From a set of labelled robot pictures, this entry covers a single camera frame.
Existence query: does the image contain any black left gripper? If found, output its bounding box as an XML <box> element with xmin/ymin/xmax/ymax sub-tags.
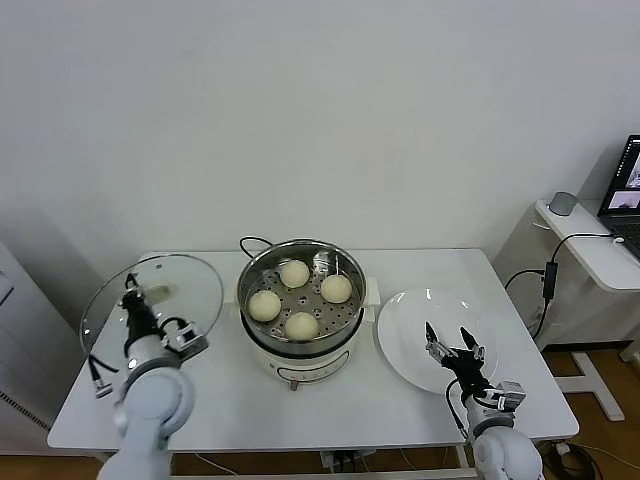
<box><xmin>118</xmin><ymin>272</ymin><xmax>164</xmax><ymax>351</ymax></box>

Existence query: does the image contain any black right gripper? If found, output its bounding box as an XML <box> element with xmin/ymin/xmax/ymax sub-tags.
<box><xmin>424</xmin><ymin>321</ymin><xmax>494</xmax><ymax>397</ymax></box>

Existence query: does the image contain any glass pot lid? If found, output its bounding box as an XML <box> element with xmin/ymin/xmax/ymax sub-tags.
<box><xmin>79</xmin><ymin>253</ymin><xmax>225</xmax><ymax>357</ymax></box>

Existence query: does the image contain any white steamed baozi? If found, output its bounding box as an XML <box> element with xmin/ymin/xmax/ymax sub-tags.
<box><xmin>319</xmin><ymin>275</ymin><xmax>354</xmax><ymax>305</ymax></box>
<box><xmin>248</xmin><ymin>290</ymin><xmax>282</xmax><ymax>323</ymax></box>
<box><xmin>278</xmin><ymin>259</ymin><xmax>310</xmax><ymax>290</ymax></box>
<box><xmin>284</xmin><ymin>311</ymin><xmax>319</xmax><ymax>343</ymax></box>

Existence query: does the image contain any stainless steel steamer basket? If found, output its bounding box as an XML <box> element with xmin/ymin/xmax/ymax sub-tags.
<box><xmin>236</xmin><ymin>239</ymin><xmax>367</xmax><ymax>354</ymax></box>

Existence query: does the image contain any white round plate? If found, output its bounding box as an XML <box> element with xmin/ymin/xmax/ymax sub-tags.
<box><xmin>376</xmin><ymin>288</ymin><xmax>500</xmax><ymax>397</ymax></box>

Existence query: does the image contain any white grey cabinet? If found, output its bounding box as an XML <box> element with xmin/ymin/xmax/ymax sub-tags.
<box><xmin>0</xmin><ymin>239</ymin><xmax>94</xmax><ymax>441</ymax></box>

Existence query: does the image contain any cream electric cooker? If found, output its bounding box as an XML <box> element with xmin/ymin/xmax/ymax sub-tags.
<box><xmin>223</xmin><ymin>276</ymin><xmax>382</xmax><ymax>393</ymax></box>

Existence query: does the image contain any white side desk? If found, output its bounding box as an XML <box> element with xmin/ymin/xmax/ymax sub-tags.
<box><xmin>533</xmin><ymin>197</ymin><xmax>640</xmax><ymax>421</ymax></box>

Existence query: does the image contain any black laptop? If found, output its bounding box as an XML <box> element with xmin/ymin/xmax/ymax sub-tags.
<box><xmin>597</xmin><ymin>133</ymin><xmax>640</xmax><ymax>261</ymax></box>

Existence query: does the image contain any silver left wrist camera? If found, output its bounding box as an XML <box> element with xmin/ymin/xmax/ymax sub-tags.
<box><xmin>160</xmin><ymin>319</ymin><xmax>210</xmax><ymax>360</ymax></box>

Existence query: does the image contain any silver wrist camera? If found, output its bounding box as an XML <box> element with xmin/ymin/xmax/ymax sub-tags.
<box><xmin>492</xmin><ymin>379</ymin><xmax>528</xmax><ymax>412</ymax></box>
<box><xmin>160</xmin><ymin>319</ymin><xmax>210</xmax><ymax>360</ymax></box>

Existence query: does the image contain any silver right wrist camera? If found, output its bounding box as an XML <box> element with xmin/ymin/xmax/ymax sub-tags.
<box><xmin>492</xmin><ymin>379</ymin><xmax>528</xmax><ymax>412</ymax></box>

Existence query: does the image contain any black left wrist camera cable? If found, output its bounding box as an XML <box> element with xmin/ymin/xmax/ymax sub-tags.
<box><xmin>87</xmin><ymin>353</ymin><xmax>121</xmax><ymax>400</ymax></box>

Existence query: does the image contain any black cooker power cord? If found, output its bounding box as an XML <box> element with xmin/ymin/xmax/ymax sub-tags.
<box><xmin>239</xmin><ymin>236</ymin><xmax>274</xmax><ymax>261</ymax></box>

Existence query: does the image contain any black laptop adapter cable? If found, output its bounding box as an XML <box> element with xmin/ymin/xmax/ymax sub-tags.
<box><xmin>503</xmin><ymin>233</ymin><xmax>624</xmax><ymax>341</ymax></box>

